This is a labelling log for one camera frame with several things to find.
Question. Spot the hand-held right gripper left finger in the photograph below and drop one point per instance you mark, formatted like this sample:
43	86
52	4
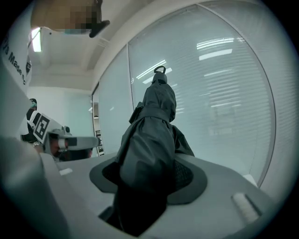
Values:
25	186

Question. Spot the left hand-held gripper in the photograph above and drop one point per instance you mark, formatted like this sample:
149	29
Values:
40	126

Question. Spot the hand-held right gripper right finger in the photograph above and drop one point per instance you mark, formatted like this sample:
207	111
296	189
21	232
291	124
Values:
210	210

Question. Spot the dark grey umbrella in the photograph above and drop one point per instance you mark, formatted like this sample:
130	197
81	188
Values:
147	144

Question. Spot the person's left hand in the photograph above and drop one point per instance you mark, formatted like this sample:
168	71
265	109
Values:
58	151

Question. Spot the white printed shirt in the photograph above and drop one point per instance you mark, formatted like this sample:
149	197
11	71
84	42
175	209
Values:
16	63

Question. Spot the ceiling light panel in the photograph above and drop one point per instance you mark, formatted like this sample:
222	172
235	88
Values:
36	40

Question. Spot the person's head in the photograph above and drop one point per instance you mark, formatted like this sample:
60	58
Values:
60	14

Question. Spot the black head-worn camera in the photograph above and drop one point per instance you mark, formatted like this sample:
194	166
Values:
99	28

